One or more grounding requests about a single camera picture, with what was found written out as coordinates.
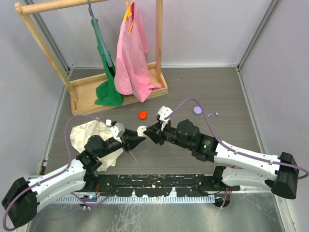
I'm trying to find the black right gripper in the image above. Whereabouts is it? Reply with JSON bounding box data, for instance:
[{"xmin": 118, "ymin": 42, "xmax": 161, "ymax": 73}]
[{"xmin": 143, "ymin": 118, "xmax": 193, "ymax": 150}]

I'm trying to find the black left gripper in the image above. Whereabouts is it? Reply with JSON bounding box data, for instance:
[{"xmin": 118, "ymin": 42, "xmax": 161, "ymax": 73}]
[{"xmin": 97, "ymin": 128, "xmax": 145, "ymax": 159}]

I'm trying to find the white earbud charging case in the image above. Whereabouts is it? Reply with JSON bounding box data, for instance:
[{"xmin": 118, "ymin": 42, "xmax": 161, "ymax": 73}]
[{"xmin": 137, "ymin": 126, "xmax": 147, "ymax": 137}]

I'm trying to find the orange earbud charging case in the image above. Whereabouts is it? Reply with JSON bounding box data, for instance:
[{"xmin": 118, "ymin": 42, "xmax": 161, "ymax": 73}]
[{"xmin": 138, "ymin": 111, "xmax": 147, "ymax": 120}]

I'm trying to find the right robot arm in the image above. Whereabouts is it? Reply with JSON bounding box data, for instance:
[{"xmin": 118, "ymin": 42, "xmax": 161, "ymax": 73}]
[{"xmin": 142, "ymin": 119, "xmax": 299, "ymax": 200}]

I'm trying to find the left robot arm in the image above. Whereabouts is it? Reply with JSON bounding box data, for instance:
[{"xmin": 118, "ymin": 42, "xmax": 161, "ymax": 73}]
[{"xmin": 1, "ymin": 130, "xmax": 146, "ymax": 232}]

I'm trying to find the green shirt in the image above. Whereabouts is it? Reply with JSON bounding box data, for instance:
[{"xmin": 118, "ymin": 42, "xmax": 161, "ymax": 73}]
[{"xmin": 90, "ymin": 18, "xmax": 125, "ymax": 107}]

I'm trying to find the cream crumpled cloth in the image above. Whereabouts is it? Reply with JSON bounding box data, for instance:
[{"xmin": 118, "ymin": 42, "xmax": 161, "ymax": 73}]
[{"xmin": 70, "ymin": 120, "xmax": 124, "ymax": 172}]

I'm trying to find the pink shirt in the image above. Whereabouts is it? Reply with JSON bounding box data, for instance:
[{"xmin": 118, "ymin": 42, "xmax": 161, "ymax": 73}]
[{"xmin": 114, "ymin": 1, "xmax": 162, "ymax": 102}]

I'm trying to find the wooden clothes rack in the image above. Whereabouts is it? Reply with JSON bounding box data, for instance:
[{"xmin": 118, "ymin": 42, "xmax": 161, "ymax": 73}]
[{"xmin": 14, "ymin": 0, "xmax": 168, "ymax": 116}]

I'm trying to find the grey clothes hanger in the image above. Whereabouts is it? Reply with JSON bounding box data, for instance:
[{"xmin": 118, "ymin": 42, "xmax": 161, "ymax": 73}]
[{"xmin": 88, "ymin": 0, "xmax": 113, "ymax": 68}]

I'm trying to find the yellow clothes hanger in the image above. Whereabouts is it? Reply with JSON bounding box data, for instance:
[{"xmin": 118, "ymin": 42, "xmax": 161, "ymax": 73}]
[{"xmin": 123, "ymin": 0, "xmax": 134, "ymax": 33}]

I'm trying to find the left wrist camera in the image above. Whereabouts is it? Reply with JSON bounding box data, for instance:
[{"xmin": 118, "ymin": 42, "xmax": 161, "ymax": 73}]
[{"xmin": 110, "ymin": 123, "xmax": 126, "ymax": 140}]

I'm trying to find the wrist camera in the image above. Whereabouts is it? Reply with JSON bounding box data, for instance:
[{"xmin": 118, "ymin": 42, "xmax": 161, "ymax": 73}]
[
  {"xmin": 110, "ymin": 123, "xmax": 126, "ymax": 140},
  {"xmin": 155, "ymin": 106, "xmax": 173, "ymax": 131}
]

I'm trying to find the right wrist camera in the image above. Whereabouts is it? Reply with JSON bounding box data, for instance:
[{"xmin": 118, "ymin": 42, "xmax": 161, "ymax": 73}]
[{"xmin": 155, "ymin": 106, "xmax": 173, "ymax": 131}]

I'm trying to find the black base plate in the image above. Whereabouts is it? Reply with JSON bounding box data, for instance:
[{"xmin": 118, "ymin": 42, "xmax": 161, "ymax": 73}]
[{"xmin": 97, "ymin": 174, "xmax": 227, "ymax": 197}]

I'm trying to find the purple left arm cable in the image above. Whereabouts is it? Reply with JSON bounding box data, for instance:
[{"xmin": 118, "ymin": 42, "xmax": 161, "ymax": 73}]
[{"xmin": 2, "ymin": 115, "xmax": 112, "ymax": 230}]

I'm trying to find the slotted cable duct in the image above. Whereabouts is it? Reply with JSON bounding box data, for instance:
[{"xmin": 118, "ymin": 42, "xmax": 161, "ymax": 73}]
[{"xmin": 59, "ymin": 194, "xmax": 215, "ymax": 205}]

